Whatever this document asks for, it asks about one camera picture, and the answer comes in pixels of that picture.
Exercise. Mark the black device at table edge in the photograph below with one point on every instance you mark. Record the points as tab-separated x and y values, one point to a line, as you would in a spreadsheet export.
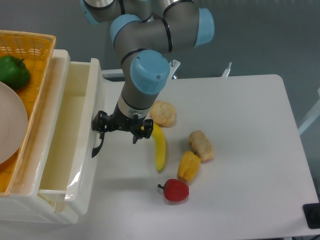
312	215

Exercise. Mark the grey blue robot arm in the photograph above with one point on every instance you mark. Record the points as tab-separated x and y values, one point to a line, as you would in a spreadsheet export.
140	41

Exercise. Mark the red bell pepper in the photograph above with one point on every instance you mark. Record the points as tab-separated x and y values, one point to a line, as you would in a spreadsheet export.
174	190

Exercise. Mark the yellow bell pepper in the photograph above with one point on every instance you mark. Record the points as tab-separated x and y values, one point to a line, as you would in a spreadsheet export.
188	166

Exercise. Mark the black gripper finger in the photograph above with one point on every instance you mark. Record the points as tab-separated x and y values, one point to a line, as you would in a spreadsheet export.
102	123
143	130

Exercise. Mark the green bell pepper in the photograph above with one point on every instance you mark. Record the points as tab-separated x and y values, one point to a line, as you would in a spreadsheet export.
13	72

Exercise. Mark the orange woven basket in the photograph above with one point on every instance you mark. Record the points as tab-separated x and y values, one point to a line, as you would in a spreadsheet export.
36	49

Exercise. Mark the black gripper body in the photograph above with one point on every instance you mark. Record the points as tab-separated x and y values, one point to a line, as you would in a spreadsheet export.
121	122

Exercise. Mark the rectangular bread loaf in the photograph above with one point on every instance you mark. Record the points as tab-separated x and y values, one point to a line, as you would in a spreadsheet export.
201	145

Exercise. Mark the round bread bun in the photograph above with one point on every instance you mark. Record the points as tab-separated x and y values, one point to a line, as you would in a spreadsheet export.
163	113

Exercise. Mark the beige round plate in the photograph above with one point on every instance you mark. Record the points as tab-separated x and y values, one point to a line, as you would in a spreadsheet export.
13	122

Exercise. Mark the yellow banana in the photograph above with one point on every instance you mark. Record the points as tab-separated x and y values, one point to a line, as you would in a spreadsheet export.
160	155

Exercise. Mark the white plastic drawer cabinet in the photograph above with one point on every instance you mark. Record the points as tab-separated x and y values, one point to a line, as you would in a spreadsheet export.
23	203

